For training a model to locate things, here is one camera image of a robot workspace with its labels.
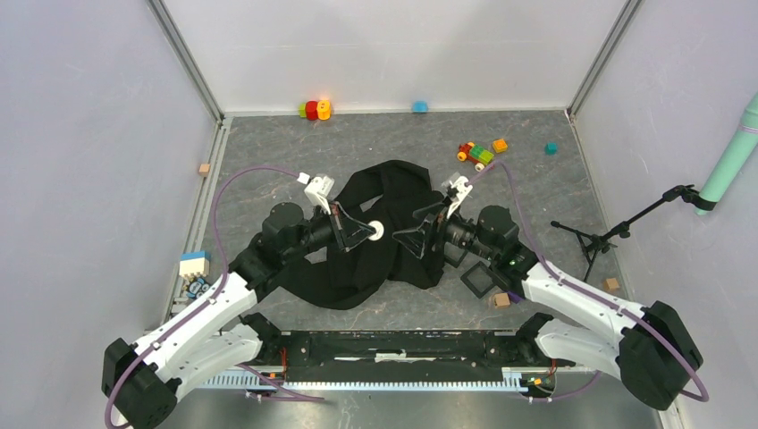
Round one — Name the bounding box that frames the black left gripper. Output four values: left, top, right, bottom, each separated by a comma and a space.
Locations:
283, 199, 375, 263

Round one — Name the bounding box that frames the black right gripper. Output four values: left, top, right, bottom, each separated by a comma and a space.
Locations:
392, 196, 497, 263

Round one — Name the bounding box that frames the white round brooch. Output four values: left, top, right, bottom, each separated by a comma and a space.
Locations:
368, 220, 385, 241

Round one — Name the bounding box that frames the black garment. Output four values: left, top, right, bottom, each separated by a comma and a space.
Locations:
274, 160, 444, 310

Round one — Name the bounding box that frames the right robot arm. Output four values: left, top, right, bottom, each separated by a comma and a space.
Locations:
392, 203, 703, 411

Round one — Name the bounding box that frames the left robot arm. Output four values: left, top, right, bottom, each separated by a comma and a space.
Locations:
102, 201, 386, 428

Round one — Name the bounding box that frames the black square tray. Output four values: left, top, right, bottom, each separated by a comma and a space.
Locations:
459, 261, 495, 299

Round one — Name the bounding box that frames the colourful toy brick car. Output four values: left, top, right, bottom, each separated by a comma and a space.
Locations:
457, 142, 494, 172

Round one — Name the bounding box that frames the brown wooden cube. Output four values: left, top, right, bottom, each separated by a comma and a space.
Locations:
493, 293, 511, 308

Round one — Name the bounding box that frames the orange cube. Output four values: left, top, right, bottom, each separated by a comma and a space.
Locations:
492, 139, 509, 154

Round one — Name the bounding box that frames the purple cube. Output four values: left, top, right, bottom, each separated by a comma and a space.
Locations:
507, 291, 523, 303

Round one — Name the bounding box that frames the blue round block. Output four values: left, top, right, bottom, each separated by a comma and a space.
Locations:
411, 100, 429, 114

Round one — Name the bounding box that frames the red yellow green toy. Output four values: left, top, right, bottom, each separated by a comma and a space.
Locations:
299, 99, 333, 121

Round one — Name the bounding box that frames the teal cube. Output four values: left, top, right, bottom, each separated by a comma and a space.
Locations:
544, 142, 558, 156

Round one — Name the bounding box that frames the blue white block toy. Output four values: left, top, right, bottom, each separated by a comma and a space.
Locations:
178, 250, 210, 282

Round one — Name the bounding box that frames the blue monster card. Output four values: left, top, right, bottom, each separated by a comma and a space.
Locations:
183, 277, 211, 299

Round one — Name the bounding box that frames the black tripod stand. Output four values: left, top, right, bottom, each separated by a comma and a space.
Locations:
551, 184, 716, 282

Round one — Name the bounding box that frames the mint green tube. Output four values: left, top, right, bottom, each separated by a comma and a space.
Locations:
695, 95, 757, 215

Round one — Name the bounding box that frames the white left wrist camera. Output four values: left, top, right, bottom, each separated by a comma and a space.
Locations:
297, 172, 334, 215

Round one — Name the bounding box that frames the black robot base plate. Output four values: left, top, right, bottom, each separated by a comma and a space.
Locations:
247, 330, 573, 383

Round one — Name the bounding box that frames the tan cube by wall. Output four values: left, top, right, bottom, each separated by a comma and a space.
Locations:
602, 278, 620, 291

